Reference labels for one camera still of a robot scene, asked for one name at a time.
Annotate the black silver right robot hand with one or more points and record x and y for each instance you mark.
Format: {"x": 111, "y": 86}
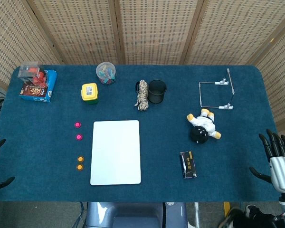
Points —
{"x": 282, "y": 171}

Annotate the pink round magnet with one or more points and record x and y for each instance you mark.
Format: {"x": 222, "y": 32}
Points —
{"x": 78, "y": 137}
{"x": 77, "y": 125}

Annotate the orange button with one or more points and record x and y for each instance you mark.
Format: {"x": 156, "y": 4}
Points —
{"x": 80, "y": 158}
{"x": 79, "y": 167}

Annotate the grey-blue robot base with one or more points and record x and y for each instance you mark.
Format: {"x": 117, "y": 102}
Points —
{"x": 133, "y": 213}

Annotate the white magnetic board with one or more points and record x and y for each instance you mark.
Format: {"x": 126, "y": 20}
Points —
{"x": 116, "y": 152}

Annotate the clear box of red items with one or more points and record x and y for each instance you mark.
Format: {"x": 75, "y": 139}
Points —
{"x": 32, "y": 72}

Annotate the blue snack box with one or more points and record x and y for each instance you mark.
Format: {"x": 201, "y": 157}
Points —
{"x": 51, "y": 83}

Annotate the plush toy in white suit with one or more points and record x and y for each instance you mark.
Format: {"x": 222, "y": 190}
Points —
{"x": 204, "y": 122}

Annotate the black ink box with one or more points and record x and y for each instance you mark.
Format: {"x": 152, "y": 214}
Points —
{"x": 188, "y": 165}

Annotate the white table leg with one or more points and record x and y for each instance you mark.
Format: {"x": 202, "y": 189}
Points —
{"x": 197, "y": 213}

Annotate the green container with yellow lid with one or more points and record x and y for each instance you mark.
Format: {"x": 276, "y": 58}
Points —
{"x": 89, "y": 91}

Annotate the dark blue table cloth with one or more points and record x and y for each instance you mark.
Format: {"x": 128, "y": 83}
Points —
{"x": 161, "y": 154}

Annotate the clear jar of binder clips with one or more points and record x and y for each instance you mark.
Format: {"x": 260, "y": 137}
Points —
{"x": 106, "y": 73}

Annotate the black mesh pen cup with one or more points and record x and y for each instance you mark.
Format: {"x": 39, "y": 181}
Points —
{"x": 157, "y": 93}

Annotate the woven folding screen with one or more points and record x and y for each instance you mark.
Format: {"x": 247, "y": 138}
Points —
{"x": 156, "y": 28}

